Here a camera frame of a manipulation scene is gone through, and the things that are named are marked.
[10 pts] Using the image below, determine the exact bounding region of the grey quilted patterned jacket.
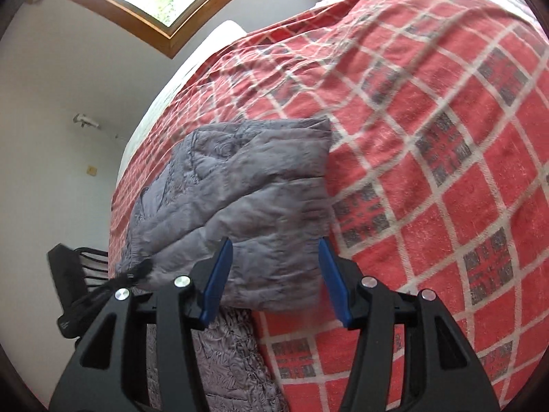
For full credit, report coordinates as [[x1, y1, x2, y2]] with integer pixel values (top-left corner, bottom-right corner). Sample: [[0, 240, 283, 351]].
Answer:
[[115, 118, 332, 411]]

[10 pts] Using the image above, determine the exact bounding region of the black metal chair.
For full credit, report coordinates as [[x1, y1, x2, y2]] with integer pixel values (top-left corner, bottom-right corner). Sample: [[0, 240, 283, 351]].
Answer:
[[47, 244, 108, 339]]

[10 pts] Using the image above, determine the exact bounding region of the red plaid bed blanket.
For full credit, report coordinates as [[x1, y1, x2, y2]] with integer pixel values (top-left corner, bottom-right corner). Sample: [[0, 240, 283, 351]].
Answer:
[[109, 0, 548, 405]]

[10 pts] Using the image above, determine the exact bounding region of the white mattress sheet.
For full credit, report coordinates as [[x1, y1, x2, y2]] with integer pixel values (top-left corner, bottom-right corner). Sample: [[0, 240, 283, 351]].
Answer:
[[116, 21, 247, 182]]

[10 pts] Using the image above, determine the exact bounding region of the white wall fixture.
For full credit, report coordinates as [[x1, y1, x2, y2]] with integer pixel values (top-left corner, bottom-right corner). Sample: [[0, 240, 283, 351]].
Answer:
[[73, 114, 101, 129]]

